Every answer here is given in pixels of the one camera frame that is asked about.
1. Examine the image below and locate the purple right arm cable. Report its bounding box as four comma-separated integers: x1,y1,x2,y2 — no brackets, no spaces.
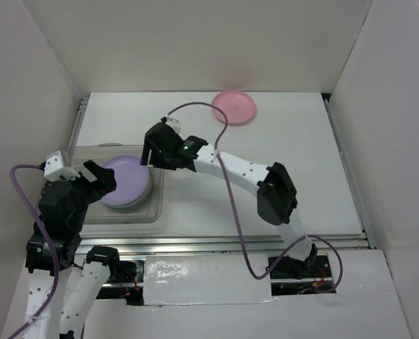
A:
165,102,343,293

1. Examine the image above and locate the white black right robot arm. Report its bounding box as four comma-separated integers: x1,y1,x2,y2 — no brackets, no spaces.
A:
140,119,317,277

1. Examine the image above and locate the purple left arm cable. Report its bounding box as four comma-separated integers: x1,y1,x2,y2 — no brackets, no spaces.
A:
6,164,61,339

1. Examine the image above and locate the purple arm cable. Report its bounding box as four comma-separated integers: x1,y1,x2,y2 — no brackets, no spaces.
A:
6,164,61,339
165,102,343,293

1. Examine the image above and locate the clear plastic bin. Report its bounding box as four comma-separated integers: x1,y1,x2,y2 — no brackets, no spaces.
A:
59,143,164,225

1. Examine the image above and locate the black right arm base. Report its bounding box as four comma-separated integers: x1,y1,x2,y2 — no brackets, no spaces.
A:
269,245,332,280

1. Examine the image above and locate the pink plate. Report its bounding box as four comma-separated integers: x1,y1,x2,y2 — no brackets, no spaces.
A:
211,90,257,126

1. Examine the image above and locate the cream plate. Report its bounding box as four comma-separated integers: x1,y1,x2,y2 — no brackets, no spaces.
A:
102,175,153,208

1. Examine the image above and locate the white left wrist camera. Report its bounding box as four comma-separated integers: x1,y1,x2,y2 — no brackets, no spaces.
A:
44,150,81,182

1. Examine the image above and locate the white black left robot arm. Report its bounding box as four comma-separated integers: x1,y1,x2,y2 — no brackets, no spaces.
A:
21,155,123,338

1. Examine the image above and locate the purple plate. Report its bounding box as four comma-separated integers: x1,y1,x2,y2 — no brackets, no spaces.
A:
101,155,151,208

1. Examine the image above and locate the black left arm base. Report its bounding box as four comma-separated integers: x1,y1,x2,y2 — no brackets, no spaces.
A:
96,260,145,306

